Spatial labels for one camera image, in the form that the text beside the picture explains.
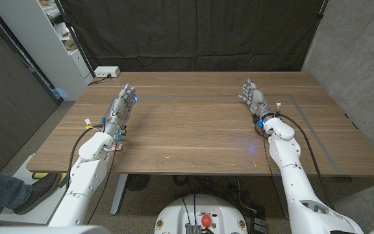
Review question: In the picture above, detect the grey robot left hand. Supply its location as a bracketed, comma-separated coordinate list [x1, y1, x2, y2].
[101, 83, 138, 137]

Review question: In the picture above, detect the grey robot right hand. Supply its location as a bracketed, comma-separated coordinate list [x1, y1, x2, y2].
[238, 77, 274, 120]

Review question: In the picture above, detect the white power strip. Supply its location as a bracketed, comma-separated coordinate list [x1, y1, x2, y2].
[94, 66, 121, 79]

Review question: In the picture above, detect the grey tape rectangle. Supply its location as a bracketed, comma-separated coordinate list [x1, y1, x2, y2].
[134, 94, 342, 175]

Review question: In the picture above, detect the round black floor fan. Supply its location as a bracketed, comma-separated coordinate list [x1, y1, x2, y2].
[125, 174, 151, 192]

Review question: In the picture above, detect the black stand pole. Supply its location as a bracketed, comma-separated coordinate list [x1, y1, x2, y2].
[316, 0, 329, 20]
[53, 0, 96, 79]

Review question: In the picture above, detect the small cardboard box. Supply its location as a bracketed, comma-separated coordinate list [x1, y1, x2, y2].
[62, 37, 77, 51]

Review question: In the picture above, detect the black fabric curtain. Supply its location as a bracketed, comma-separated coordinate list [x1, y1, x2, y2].
[58, 0, 329, 73]

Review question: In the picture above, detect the white shelf cabinet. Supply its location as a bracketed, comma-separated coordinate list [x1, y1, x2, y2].
[0, 0, 94, 101]

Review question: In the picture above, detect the yellow floor object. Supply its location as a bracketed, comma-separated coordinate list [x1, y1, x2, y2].
[31, 172, 68, 181]

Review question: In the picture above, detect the dark brown shoe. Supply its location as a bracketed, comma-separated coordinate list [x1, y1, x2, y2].
[13, 173, 61, 216]

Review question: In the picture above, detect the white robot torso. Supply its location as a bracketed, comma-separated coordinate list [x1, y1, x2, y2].
[154, 194, 249, 234]

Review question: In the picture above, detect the black floor power box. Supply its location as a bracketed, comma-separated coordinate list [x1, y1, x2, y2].
[250, 207, 268, 234]

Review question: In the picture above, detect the white floor board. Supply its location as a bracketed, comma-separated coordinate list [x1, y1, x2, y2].
[0, 154, 73, 225]

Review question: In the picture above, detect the black power strip cord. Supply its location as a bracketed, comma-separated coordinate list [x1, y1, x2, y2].
[88, 73, 112, 86]

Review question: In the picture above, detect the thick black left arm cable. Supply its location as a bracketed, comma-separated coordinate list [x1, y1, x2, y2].
[66, 123, 106, 191]

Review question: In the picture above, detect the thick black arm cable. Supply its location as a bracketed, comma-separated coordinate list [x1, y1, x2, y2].
[66, 123, 106, 191]
[275, 112, 336, 212]

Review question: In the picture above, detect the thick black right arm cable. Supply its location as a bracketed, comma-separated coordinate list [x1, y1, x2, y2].
[275, 112, 336, 212]

